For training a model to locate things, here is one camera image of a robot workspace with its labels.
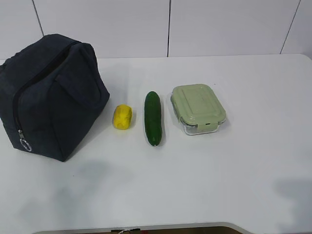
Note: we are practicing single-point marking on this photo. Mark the green cucumber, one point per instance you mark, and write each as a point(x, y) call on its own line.
point(152, 118)

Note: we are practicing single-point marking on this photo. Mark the yellow lemon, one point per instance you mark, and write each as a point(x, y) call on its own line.
point(122, 117)

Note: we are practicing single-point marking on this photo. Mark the glass container with green lid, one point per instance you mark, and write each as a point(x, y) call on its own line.
point(197, 108)

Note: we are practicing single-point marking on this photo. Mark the dark navy insulated lunch bag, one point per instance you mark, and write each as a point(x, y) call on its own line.
point(51, 93)

